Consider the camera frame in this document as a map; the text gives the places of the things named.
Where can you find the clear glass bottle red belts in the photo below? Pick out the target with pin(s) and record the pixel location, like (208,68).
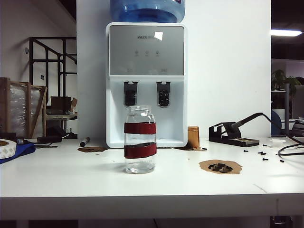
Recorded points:
(140,128)

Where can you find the white water dispenser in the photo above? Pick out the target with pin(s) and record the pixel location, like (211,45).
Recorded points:
(147,47)

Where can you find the blue water jug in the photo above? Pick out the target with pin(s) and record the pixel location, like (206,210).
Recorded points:
(147,12)

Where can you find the golden cylindrical canister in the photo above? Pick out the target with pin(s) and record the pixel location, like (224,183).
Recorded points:
(193,136)

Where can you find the brown stain patch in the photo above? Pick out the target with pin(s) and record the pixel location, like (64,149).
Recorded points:
(187,148)

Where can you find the black marker pen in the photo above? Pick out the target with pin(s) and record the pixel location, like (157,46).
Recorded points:
(83,143)

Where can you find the black soldering iron stand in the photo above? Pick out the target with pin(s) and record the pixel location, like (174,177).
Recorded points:
(228,141)

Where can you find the white backdrop board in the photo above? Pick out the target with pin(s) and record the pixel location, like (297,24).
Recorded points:
(225,71)

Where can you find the black scrap pieces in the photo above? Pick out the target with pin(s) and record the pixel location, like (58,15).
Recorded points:
(223,169)

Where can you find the black soldering iron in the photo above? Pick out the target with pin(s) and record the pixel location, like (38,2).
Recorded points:
(242,121)

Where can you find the open brown cardboard box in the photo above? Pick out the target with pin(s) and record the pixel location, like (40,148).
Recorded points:
(60,103)

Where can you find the round wooden side table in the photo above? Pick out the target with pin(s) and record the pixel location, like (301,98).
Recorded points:
(59,116)

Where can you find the black bag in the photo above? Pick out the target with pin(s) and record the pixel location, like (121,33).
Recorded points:
(55,130)

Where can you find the round brown paper patch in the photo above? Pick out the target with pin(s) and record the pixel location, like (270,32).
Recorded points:
(237,168)

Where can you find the thin black rod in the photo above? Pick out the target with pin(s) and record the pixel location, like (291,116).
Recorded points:
(47,145)

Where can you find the blue chair back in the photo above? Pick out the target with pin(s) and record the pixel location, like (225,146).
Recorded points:
(276,123)

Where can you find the white round lid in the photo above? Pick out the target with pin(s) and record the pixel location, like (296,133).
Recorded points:
(278,141)

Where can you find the green potted plant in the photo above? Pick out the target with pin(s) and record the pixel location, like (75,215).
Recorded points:
(279,76)

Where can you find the blue cloth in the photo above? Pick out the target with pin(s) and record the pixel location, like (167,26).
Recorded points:
(23,149)

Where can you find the wooden crate with plastic wrap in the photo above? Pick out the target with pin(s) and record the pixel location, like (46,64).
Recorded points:
(19,107)

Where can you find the small black gadget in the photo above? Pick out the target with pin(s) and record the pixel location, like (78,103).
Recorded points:
(20,140)

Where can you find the grey metal pole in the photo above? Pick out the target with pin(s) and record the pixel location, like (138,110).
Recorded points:
(287,107)

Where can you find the flat black box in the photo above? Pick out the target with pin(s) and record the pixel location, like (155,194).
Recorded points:
(7,135)

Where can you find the grey monitor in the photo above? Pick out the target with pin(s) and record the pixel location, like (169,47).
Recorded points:
(299,102)

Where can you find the white tape roll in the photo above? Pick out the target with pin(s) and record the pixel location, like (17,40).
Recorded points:
(7,149)

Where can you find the ceiling light panel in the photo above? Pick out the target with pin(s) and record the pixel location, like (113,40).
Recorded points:
(285,32)

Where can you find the small round wall fixture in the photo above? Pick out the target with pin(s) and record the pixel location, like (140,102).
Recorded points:
(26,50)

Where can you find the black under-table bracket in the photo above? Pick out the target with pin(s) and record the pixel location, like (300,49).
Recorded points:
(281,219)

